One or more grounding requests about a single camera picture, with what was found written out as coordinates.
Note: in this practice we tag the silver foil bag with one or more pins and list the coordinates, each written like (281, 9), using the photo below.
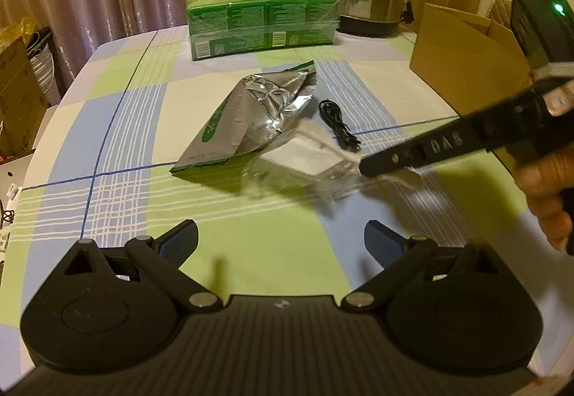
(251, 117)

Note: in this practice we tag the brown cardboard box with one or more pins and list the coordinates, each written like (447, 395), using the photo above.
(453, 64)

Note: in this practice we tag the stack of metal basins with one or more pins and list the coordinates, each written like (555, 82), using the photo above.
(42, 59)

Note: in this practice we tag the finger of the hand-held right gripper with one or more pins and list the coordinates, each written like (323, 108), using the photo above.
(426, 147)

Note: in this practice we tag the person's right hand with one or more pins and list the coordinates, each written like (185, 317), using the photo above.
(554, 194)

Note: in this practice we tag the checkered tablecloth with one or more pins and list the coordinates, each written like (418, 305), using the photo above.
(269, 252)

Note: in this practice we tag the green tissue multipack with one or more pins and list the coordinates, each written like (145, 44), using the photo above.
(260, 23)

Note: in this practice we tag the stacked cardboard boxes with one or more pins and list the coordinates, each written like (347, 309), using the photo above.
(18, 104)

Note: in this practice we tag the yellow plastic bag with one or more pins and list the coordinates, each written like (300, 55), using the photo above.
(15, 30)

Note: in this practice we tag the clear plastic package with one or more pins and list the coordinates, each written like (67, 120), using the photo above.
(300, 153)

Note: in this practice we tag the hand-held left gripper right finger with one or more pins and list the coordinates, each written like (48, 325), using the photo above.
(381, 243)

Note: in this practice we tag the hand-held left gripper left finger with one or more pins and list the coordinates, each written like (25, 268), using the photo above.
(179, 241)

